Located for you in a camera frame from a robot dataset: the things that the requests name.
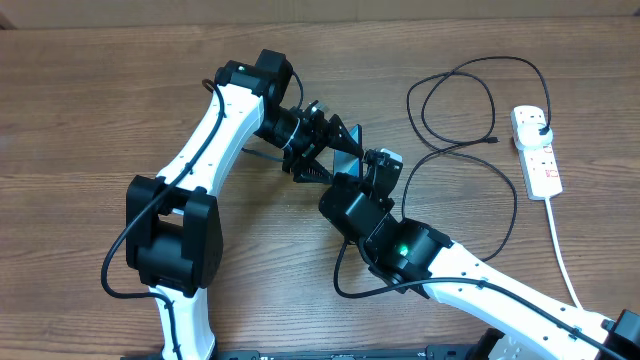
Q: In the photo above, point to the blue Galaxy smartphone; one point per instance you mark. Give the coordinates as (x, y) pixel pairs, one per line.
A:
(347, 163)

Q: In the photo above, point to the white power strip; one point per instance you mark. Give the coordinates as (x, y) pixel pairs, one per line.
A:
(539, 166)

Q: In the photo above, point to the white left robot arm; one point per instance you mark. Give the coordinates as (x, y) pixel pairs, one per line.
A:
(173, 232)

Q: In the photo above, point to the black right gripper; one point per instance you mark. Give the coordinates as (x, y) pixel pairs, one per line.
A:
(389, 205)

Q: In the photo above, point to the white charger adapter plug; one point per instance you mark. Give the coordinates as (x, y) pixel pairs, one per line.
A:
(530, 136)

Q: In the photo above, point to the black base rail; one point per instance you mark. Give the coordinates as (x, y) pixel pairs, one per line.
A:
(430, 352)

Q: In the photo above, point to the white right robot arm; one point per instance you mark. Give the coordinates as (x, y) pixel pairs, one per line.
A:
(410, 255)

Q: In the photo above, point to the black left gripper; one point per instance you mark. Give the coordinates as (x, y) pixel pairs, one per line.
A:
(319, 137)

